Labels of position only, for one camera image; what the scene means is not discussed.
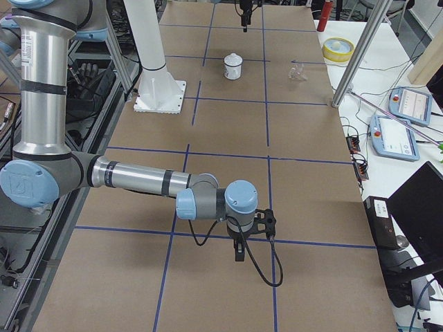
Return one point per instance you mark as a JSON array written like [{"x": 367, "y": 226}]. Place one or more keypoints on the white enamel mug blue rim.
[{"x": 232, "y": 69}]

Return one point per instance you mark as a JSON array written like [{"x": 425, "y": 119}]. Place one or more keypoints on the teach pendant near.
[{"x": 391, "y": 139}]

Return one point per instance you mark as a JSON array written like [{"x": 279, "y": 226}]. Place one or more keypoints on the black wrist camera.
[{"x": 264, "y": 223}]

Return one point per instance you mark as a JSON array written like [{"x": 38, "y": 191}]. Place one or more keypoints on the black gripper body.
[
  {"x": 245, "y": 14},
  {"x": 237, "y": 238}
]

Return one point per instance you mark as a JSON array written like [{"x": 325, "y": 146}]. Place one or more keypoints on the teach pendant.
[
  {"x": 412, "y": 105},
  {"x": 391, "y": 139}
]

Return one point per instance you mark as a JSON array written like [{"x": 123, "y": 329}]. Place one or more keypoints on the black laptop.
[{"x": 416, "y": 206}]

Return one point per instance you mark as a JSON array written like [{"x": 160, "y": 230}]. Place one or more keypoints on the white camera stand base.
[{"x": 158, "y": 91}]

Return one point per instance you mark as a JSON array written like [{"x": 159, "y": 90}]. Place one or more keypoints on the red bottle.
[{"x": 324, "y": 16}]

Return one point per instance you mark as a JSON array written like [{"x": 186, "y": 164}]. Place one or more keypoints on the white enamel lid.
[{"x": 233, "y": 60}]

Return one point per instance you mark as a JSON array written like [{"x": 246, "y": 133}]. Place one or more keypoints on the grey metal frame post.
[{"x": 365, "y": 40}]

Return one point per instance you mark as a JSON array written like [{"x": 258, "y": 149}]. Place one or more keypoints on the teach pendant far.
[{"x": 412, "y": 105}]

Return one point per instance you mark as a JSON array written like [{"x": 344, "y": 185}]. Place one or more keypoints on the yellow tape roll with bowl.
[{"x": 337, "y": 49}]

